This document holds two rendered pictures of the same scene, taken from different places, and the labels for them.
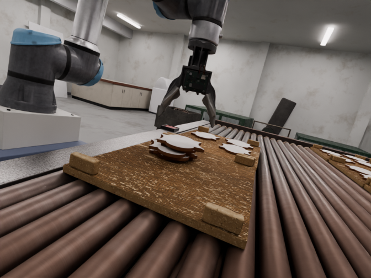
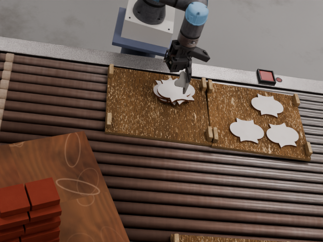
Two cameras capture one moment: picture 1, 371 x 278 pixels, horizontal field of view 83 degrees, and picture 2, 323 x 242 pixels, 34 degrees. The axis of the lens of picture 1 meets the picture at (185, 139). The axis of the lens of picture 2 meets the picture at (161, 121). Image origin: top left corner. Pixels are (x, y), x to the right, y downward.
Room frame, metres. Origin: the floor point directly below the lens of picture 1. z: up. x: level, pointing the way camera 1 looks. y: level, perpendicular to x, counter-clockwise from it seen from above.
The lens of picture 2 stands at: (-0.29, -1.25, 2.41)
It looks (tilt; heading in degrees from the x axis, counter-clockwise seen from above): 47 degrees down; 56
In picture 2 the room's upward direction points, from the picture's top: 20 degrees clockwise
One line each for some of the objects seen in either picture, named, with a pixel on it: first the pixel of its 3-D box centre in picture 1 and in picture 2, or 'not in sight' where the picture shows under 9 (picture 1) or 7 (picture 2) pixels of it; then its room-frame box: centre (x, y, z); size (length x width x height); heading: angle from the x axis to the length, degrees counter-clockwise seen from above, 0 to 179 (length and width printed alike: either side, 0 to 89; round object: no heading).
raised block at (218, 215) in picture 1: (222, 218); (108, 120); (0.28, -0.08, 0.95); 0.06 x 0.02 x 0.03; 72
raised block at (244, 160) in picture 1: (244, 160); (209, 133); (0.65, -0.20, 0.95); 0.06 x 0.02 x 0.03; 72
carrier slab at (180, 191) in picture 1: (183, 169); (157, 105); (0.51, -0.01, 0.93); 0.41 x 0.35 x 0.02; 162
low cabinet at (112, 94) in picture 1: (116, 93); not in sight; (8.71, 3.20, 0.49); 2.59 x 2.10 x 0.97; 156
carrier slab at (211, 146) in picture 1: (218, 145); (255, 120); (0.90, -0.15, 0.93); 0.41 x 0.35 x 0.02; 161
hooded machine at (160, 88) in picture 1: (163, 96); not in sight; (8.92, 1.30, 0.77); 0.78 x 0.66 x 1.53; 66
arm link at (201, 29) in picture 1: (205, 36); (188, 38); (0.56, 0.01, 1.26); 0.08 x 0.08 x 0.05
